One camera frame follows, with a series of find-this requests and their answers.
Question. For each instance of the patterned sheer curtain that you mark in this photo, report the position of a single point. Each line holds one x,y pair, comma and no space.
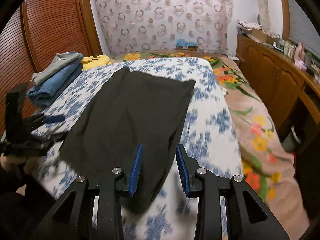
130,26

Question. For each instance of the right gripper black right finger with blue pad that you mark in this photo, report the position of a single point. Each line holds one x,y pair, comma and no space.
198,182

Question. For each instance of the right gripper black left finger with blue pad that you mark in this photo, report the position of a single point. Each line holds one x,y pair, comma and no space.
120,183

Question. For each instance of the folded grey jeans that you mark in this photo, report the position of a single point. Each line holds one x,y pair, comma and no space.
59,61

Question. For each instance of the stack of papers on cabinet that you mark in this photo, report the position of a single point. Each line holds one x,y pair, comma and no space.
247,26

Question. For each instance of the wooden side cabinet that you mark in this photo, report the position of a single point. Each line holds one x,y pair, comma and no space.
290,95

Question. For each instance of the yellow plush toy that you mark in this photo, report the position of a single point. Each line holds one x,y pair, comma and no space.
94,61

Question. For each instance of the cardboard box on cabinet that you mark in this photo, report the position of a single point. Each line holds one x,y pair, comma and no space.
264,36

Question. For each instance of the person's left hand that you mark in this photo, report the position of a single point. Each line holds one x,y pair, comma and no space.
9,162

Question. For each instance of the blue item by curtain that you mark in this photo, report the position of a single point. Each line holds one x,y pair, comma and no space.
182,44

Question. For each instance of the folded blue jeans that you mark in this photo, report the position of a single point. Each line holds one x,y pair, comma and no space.
45,94

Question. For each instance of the pink figurine on cabinet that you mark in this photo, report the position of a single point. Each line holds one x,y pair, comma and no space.
299,57

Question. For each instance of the black pants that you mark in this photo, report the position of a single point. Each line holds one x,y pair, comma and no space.
130,109

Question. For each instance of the grey window blind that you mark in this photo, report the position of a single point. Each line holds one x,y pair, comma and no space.
302,30

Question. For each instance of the brown louvered wooden wardrobe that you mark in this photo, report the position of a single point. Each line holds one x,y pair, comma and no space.
36,32

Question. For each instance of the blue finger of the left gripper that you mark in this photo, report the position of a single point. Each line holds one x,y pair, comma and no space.
41,119

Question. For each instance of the blue floral white mattress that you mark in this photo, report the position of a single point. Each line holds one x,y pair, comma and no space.
171,215

